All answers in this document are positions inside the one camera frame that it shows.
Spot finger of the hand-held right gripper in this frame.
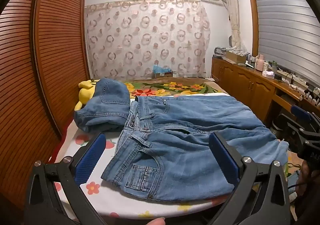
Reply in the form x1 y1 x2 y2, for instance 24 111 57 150
291 104 320 124
277 113 320 142

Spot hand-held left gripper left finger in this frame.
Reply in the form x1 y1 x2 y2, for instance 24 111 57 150
24 132 107 225

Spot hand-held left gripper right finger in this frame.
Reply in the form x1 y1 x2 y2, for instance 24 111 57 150
209 131 292 225

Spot light blue denim pants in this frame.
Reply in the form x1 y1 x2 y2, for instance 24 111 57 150
101 95 288 202

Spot person's left hand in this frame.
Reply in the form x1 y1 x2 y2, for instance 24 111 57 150
139 217 166 225

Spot strawberry print bed sheet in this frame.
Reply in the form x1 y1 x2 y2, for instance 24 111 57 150
54 92 288 220

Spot folded dark blue jeans pile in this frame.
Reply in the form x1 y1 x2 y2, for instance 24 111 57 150
74 78 131 133

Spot wooden sideboard cabinet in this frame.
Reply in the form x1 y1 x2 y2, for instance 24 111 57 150
211 56 320 128

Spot yellow plush toy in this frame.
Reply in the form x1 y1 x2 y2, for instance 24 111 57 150
74 78 101 111

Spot pink thermos jug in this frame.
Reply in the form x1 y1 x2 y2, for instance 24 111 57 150
254 54 265 71

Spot floral blanket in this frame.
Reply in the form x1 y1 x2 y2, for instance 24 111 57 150
122 77 227 98

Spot open cardboard box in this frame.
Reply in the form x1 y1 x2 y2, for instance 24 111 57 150
225 49 247 64

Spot cardboard box with blue packets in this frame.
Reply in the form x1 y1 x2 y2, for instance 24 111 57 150
152 63 173 79

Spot wooden louvered wardrobe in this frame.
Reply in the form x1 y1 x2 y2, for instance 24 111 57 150
0 0 90 210

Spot beige window curtain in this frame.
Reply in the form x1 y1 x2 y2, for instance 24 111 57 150
222 0 242 49

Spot circle pattern sheer curtain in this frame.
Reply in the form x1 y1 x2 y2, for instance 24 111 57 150
85 0 212 81

